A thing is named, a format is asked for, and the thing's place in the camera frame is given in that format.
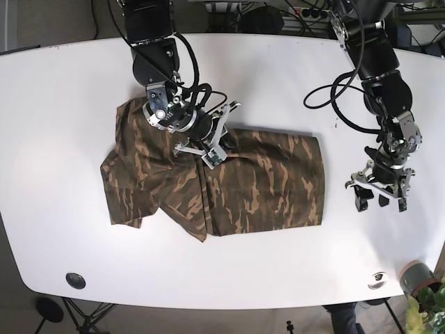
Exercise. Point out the black table grommet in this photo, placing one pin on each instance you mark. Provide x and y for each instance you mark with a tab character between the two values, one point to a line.
75	280

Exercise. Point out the camouflage T-shirt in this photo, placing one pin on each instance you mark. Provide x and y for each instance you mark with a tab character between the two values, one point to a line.
269	181

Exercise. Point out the black tripod stand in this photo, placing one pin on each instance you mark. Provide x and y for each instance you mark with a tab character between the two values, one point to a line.
50	311

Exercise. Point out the potted green plant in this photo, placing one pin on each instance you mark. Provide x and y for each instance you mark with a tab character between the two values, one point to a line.
425	297

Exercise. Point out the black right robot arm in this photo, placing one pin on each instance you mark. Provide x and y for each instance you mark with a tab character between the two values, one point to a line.
165	64

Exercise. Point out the silver table grommet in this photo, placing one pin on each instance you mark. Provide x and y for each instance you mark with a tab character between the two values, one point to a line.
377	280

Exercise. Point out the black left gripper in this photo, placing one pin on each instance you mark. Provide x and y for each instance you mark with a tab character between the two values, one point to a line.
386	172

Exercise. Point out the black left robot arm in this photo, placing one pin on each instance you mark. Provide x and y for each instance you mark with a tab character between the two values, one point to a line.
360	29

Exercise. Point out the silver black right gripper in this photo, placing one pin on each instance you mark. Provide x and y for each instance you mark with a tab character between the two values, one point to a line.
167	111

